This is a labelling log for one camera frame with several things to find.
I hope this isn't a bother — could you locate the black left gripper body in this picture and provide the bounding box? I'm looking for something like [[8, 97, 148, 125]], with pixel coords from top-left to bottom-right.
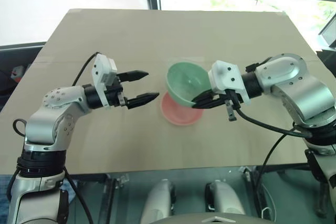
[[104, 73, 132, 108]]

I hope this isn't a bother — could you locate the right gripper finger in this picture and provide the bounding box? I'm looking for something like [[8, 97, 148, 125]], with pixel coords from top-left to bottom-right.
[[191, 99, 224, 110], [195, 91, 215, 103]]

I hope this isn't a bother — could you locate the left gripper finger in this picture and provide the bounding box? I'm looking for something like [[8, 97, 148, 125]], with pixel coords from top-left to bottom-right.
[[117, 70, 149, 83], [127, 92, 160, 110]]

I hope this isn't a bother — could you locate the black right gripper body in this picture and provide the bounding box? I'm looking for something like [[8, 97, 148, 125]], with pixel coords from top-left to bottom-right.
[[209, 89, 244, 123]]

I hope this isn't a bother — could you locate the green bowl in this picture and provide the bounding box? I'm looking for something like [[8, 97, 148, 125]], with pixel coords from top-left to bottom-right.
[[164, 61, 211, 108]]

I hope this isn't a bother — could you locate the pink bowl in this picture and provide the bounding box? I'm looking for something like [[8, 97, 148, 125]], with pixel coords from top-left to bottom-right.
[[160, 91, 204, 126]]

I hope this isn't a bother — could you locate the red object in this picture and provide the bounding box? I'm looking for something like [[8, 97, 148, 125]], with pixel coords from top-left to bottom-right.
[[11, 66, 27, 82]]

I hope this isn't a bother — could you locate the silver right robot leg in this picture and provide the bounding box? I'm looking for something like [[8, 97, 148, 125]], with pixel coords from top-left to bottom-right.
[[205, 180, 246, 224]]

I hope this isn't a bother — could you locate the silver robot leg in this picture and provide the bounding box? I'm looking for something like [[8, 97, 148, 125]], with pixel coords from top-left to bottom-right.
[[205, 180, 246, 224], [140, 178, 176, 224]]

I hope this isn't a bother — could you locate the dark cabinet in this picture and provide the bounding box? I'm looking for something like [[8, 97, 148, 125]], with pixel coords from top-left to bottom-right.
[[0, 41, 48, 116]]

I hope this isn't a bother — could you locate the silver left robot leg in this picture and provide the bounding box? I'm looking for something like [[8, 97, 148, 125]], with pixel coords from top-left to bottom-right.
[[140, 178, 176, 224]]

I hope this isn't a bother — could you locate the dark rounded robot torso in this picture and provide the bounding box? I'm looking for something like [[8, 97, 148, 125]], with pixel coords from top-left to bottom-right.
[[154, 215, 266, 224]]

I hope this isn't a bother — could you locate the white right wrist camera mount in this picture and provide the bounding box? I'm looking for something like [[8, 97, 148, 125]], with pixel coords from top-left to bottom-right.
[[207, 60, 250, 104]]

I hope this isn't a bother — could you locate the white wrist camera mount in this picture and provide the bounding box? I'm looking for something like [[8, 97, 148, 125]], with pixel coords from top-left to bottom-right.
[[91, 53, 118, 110], [207, 60, 250, 104]]

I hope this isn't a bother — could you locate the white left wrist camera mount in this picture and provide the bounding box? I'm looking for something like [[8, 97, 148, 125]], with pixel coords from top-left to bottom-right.
[[91, 53, 118, 110]]

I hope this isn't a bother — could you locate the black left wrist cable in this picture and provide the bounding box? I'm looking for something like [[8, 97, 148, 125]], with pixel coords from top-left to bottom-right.
[[71, 51, 102, 87]]

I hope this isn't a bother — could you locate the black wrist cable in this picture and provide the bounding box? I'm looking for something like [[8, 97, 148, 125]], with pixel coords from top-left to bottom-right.
[[234, 107, 314, 138], [71, 51, 102, 87]]

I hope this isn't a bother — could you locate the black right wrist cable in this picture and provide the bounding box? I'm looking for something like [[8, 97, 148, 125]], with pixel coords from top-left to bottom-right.
[[234, 107, 314, 138]]

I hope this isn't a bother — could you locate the black right torso cable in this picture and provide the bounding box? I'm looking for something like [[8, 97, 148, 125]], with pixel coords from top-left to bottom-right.
[[255, 129, 296, 211]]

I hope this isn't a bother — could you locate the black torso cable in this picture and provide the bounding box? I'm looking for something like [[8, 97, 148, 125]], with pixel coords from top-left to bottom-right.
[[255, 129, 296, 211], [64, 167, 92, 224]]

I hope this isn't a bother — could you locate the black left shoulder cable loop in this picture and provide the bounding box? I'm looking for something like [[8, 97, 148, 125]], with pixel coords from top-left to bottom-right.
[[12, 119, 27, 137]]

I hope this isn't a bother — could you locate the black left torso cable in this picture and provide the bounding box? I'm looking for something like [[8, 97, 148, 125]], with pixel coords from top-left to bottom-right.
[[64, 167, 92, 224]]

